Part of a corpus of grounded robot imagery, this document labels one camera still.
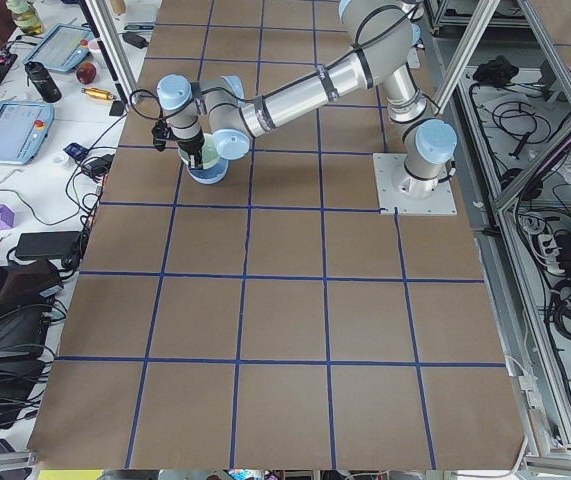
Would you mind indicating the pink white cup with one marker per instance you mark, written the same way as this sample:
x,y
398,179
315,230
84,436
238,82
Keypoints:
x,y
94,48

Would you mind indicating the black water bottle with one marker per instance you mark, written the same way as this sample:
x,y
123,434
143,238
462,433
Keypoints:
x,y
41,79

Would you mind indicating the upper teach pendant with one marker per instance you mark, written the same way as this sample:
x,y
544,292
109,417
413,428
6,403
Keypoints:
x,y
62,49

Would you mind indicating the yellow cylinder tool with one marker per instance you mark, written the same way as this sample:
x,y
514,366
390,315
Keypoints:
x,y
98,94

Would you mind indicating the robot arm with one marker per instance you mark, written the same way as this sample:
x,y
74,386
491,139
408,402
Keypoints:
x,y
212,121

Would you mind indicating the red apple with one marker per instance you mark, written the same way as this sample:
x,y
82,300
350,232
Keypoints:
x,y
86,73

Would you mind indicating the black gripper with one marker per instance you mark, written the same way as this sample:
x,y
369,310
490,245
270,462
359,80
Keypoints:
x,y
191,148

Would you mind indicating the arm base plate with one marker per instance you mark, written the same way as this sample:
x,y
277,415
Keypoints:
x,y
400,193

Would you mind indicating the green bowl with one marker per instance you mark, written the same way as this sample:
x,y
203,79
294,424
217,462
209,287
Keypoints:
x,y
210,154

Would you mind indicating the lower teach pendant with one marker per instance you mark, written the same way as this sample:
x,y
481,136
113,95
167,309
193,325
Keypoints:
x,y
23,129

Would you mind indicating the aluminium frame post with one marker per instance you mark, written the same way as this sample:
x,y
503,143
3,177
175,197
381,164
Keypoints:
x,y
98,15

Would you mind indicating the blue bowl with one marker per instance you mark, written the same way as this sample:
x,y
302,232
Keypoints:
x,y
211,175

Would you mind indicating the black phone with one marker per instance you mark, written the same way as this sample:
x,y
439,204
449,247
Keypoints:
x,y
116,109

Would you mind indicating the black power adapter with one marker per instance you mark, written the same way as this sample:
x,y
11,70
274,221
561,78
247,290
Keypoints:
x,y
135,40

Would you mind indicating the teach pendant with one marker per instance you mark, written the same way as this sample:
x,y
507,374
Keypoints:
x,y
62,49
23,129

